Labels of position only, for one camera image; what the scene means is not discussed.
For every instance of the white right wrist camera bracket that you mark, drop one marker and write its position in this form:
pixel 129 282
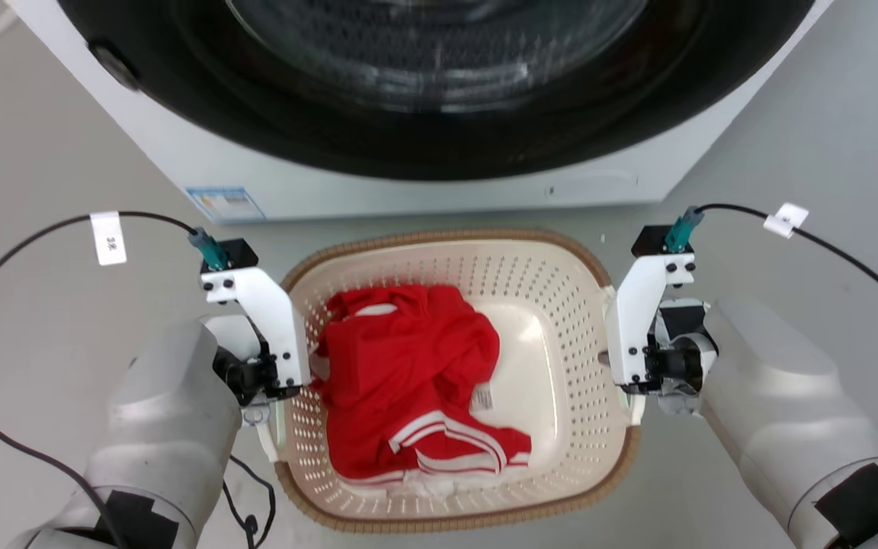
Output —
pixel 637 313

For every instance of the red garment with white stripes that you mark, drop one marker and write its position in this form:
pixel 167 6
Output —
pixel 401 358

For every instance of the cream perforated laundry basket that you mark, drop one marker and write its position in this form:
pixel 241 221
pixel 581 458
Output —
pixel 534 335

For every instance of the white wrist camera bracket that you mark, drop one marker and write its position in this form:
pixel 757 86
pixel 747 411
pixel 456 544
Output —
pixel 637 313
pixel 275 320

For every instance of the white washing machine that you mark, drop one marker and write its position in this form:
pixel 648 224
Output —
pixel 180 156

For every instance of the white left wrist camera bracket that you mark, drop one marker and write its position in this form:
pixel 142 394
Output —
pixel 275 320

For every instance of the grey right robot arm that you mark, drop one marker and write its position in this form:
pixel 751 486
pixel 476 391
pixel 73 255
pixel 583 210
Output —
pixel 782 404

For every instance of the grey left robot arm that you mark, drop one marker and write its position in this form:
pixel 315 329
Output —
pixel 165 427

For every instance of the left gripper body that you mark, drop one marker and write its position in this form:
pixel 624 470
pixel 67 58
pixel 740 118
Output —
pixel 248 374

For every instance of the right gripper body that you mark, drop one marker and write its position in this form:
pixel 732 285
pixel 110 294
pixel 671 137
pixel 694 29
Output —
pixel 679 358

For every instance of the black round washing machine door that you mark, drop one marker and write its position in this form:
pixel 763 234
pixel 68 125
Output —
pixel 256 114

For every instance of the blue energy label sticker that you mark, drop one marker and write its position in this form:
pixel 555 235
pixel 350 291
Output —
pixel 224 203

